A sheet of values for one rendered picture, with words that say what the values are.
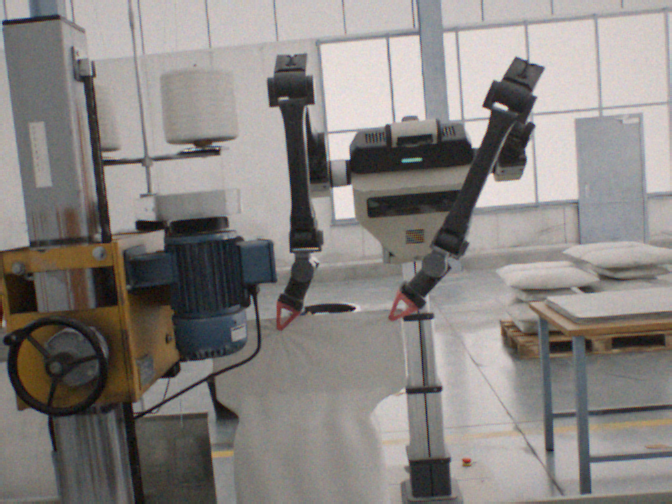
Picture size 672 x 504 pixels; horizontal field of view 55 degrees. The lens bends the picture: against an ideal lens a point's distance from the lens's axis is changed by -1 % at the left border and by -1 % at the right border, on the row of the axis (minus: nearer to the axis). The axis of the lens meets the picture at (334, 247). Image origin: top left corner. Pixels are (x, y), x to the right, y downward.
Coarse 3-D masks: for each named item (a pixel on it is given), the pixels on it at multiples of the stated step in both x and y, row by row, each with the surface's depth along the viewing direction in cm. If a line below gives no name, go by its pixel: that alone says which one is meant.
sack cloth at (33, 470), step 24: (0, 384) 169; (0, 408) 168; (0, 432) 166; (24, 432) 165; (48, 432) 164; (0, 456) 163; (24, 456) 162; (48, 456) 162; (0, 480) 163; (24, 480) 162; (48, 480) 161
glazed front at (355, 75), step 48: (336, 48) 938; (384, 48) 936; (480, 48) 931; (576, 48) 927; (624, 48) 924; (336, 96) 945; (384, 96) 943; (480, 96) 938; (576, 96) 933; (624, 96) 931; (336, 144) 952; (336, 192) 959; (528, 192) 949; (576, 192) 947
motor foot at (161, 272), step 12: (132, 252) 127; (144, 252) 134; (156, 252) 133; (132, 264) 126; (144, 264) 127; (156, 264) 127; (168, 264) 127; (132, 276) 125; (144, 276) 128; (156, 276) 127; (168, 276) 127; (132, 288) 125
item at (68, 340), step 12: (60, 336) 117; (72, 336) 117; (48, 348) 116; (60, 348) 117; (72, 348) 117; (84, 348) 117; (96, 360) 117; (72, 372) 117; (84, 372) 117; (96, 372) 117; (72, 384) 117
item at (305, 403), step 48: (288, 336) 166; (336, 336) 165; (384, 336) 165; (240, 384) 168; (288, 384) 167; (336, 384) 166; (384, 384) 166; (240, 432) 166; (288, 432) 163; (336, 432) 161; (240, 480) 166; (288, 480) 163; (336, 480) 162; (384, 480) 165
